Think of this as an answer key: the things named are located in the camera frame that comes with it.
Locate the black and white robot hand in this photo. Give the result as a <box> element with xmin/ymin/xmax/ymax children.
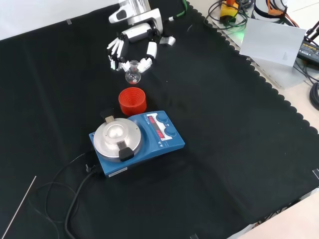
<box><xmin>107</xmin><ymin>22</ymin><xmax>176</xmax><ymax>73</ymax></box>

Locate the clear glass round-bottom flask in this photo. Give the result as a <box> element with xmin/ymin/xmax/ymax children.
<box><xmin>125</xmin><ymin>60</ymin><xmax>142</xmax><ymax>86</ymax></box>

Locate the red ribbed flask holder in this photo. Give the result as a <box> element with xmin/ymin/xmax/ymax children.
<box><xmin>118</xmin><ymin>87</ymin><xmax>147</xmax><ymax>116</ymax></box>

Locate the heater with blue base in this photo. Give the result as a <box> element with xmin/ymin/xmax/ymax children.
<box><xmin>89</xmin><ymin>110</ymin><xmax>185</xmax><ymax>179</ymax></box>

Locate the yellow stop button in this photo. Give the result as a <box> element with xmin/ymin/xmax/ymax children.
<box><xmin>219</xmin><ymin>0</ymin><xmax>240</xmax><ymax>23</ymax></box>

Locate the black cloth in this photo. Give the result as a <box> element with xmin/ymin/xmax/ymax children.
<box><xmin>0</xmin><ymin>0</ymin><xmax>319</xmax><ymax>239</ymax></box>

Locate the black power adapter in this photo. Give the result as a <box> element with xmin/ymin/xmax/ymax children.
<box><xmin>296</xmin><ymin>41</ymin><xmax>319</xmax><ymax>67</ymax></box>

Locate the black tripod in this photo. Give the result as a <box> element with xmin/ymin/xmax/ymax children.
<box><xmin>305</xmin><ymin>21</ymin><xmax>319</xmax><ymax>47</ymax></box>

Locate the thin glass rod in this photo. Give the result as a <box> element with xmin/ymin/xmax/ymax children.
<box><xmin>1</xmin><ymin>175</ymin><xmax>37</xmax><ymax>239</ymax></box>

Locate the green cable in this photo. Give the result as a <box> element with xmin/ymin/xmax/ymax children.
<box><xmin>168</xmin><ymin>0</ymin><xmax>188</xmax><ymax>22</ymax></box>

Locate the grey metal base plate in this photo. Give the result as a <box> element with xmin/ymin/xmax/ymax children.
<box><xmin>211</xmin><ymin>14</ymin><xmax>314</xmax><ymax>90</ymax></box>

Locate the coiled black cable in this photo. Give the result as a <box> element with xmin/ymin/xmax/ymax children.
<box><xmin>309</xmin><ymin>82</ymin><xmax>319</xmax><ymax>112</ymax></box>

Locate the thin black cable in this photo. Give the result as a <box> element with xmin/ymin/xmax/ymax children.
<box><xmin>26</xmin><ymin>152</ymin><xmax>88</xmax><ymax>239</ymax></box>

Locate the thick black power cable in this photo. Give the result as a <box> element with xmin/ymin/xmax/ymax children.
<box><xmin>64</xmin><ymin>163</ymin><xmax>104</xmax><ymax>239</ymax></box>

